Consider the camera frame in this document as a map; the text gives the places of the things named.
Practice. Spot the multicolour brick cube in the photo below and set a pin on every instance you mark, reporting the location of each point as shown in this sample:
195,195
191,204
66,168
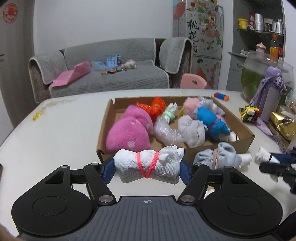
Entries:
249,114

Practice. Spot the white cloth bundle pink band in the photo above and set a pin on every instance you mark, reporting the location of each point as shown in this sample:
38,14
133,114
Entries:
163,165

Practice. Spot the grey sock bundle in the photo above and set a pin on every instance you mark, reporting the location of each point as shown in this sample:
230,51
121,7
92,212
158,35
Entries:
193,131

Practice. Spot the grey shelf cabinet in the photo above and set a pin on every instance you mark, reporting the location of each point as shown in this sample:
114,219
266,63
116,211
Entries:
245,41

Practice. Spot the small white bundle black band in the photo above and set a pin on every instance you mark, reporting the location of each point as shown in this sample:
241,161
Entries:
263,155

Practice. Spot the small white pouch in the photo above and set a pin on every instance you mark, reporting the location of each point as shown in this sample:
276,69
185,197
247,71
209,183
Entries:
233,137

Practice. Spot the decorated grey refrigerator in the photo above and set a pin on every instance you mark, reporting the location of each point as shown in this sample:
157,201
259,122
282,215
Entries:
201,22

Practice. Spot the red blue orange brick stick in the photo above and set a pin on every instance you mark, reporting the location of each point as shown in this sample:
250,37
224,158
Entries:
221,96

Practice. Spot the grey covered sofa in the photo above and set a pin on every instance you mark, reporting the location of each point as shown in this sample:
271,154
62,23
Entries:
160,64

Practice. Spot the bubble wrap bundle red band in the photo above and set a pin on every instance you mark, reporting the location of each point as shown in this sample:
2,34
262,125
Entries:
165,134

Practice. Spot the light blue sock bundle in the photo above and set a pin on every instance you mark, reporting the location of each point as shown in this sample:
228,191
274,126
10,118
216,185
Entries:
223,155

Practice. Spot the pink fur pompom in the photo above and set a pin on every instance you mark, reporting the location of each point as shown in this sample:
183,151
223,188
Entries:
190,104

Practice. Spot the pink mushroom figurine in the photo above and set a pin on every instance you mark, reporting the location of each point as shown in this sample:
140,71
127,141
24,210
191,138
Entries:
261,48

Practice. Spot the silver can on shelf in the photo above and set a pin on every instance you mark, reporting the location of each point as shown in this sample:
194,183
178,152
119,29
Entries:
259,24

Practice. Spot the grey door with red sign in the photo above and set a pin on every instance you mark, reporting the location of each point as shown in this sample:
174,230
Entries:
16,49

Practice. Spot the blue knit sock bundle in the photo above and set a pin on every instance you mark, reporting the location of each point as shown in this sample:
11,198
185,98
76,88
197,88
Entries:
215,125

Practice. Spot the purple water bottle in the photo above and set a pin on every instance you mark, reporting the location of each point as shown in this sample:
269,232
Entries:
269,92

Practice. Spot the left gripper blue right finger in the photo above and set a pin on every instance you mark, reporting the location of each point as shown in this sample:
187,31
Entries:
195,178

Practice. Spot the small plush toy on sofa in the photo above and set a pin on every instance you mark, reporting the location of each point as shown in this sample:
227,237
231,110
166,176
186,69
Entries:
130,64

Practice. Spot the gold foil bag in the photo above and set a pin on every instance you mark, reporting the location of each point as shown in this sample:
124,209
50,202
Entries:
284,127

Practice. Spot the orange plastic bag bundle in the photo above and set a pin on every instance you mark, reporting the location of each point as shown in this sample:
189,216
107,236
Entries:
145,107

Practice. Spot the clear plastic bag bundle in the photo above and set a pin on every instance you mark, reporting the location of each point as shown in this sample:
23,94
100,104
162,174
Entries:
210,105

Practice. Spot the pink child chair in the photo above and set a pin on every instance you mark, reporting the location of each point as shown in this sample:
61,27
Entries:
192,81

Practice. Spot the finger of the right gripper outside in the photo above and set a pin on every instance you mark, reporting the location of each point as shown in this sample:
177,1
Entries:
275,169
281,158

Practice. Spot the orange drink bottle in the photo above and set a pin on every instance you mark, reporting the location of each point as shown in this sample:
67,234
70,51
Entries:
273,51

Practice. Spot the magenta fluffy sock bundle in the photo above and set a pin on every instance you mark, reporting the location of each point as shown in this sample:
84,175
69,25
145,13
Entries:
131,132

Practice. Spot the white bundle green band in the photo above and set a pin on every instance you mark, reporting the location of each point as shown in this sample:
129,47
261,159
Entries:
169,113

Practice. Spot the orange plastic bundle green band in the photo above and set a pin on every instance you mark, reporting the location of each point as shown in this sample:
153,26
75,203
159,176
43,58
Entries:
157,107

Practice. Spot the glass fish bowl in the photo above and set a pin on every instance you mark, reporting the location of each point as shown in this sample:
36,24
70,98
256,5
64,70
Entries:
254,69

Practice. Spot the yellow tub on shelf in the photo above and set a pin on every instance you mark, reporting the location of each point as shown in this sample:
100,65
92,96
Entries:
242,24

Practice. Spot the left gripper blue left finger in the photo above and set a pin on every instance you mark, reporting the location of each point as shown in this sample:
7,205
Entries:
98,176

